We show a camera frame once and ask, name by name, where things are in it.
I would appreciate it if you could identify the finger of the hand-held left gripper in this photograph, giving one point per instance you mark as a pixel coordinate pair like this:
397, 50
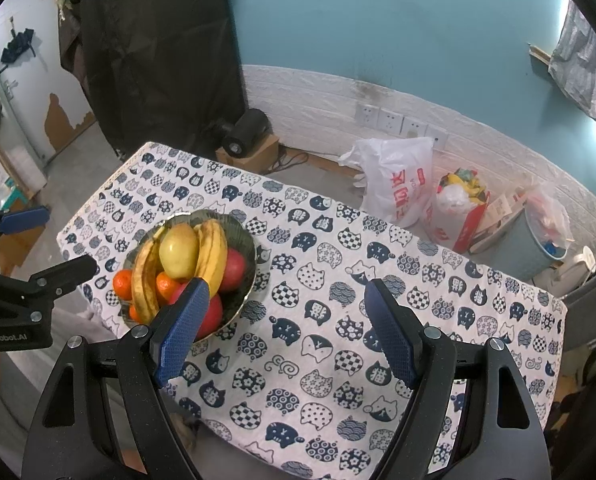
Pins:
73, 271
23, 220

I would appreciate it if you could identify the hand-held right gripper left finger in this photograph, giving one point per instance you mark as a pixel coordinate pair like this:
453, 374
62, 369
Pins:
185, 330

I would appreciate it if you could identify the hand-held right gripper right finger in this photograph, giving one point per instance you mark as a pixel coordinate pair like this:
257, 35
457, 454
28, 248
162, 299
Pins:
392, 335

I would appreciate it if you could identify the red apple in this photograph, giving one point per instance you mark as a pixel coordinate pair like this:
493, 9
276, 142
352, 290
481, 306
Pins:
233, 270
213, 316

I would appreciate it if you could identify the small orange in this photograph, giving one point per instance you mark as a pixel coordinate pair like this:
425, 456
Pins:
134, 313
168, 286

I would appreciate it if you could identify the large orange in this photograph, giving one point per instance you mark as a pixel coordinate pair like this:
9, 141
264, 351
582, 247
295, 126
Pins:
123, 283

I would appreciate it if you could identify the yellow banana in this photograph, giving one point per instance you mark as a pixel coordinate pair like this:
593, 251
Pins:
213, 255
145, 280

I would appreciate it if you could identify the green mango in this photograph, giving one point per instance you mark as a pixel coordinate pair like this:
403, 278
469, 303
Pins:
178, 252

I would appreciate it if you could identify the green glass dish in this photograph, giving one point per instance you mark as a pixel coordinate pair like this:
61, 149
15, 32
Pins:
242, 244

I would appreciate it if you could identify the brown carton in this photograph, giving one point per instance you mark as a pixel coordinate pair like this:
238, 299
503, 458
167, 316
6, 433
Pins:
18, 247

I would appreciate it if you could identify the wooden shelf rack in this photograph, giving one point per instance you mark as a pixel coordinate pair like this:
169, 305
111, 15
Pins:
13, 180

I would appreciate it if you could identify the cat print tablecloth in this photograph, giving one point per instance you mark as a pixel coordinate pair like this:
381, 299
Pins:
328, 270

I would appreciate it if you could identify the red cardboard box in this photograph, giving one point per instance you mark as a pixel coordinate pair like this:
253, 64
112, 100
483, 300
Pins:
457, 227

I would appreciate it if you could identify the grey door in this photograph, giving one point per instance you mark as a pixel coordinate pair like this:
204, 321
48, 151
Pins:
33, 90

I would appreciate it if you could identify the white plastic bag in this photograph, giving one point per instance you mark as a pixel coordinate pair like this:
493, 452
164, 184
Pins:
392, 180

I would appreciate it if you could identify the light blue bin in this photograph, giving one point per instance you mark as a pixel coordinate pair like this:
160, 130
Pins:
522, 250

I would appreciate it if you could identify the dark blue hanging item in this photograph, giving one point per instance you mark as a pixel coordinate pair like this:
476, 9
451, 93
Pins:
18, 50

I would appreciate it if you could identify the white plastic container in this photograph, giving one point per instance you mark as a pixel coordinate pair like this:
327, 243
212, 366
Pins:
572, 270

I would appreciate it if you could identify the small brown cardboard box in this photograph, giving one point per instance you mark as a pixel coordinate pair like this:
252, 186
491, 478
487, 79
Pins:
263, 152

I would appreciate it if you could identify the clear plastic bin liner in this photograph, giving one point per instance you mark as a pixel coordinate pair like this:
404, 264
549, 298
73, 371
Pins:
547, 215

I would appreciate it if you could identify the dark grey garment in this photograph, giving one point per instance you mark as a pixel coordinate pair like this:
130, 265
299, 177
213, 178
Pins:
595, 320

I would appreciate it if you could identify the black hanging cloth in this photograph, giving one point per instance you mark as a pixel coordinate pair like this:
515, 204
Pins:
153, 50

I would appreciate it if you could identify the wooden strip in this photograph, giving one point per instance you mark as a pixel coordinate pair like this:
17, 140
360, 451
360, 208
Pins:
540, 54

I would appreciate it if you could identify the grey crinkled curtain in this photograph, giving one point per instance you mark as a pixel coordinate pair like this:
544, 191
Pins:
587, 60

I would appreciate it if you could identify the white wall socket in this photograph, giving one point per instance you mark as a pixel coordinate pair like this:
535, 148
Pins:
437, 135
367, 115
390, 121
415, 126

